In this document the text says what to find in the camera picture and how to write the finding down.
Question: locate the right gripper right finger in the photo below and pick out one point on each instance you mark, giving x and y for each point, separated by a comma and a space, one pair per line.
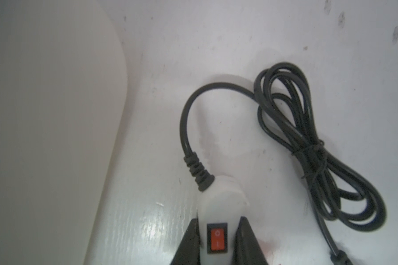
247, 250

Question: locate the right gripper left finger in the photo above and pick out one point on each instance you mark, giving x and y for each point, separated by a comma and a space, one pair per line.
188, 252

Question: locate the cream plastic storage box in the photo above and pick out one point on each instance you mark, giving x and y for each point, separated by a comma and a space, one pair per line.
63, 87

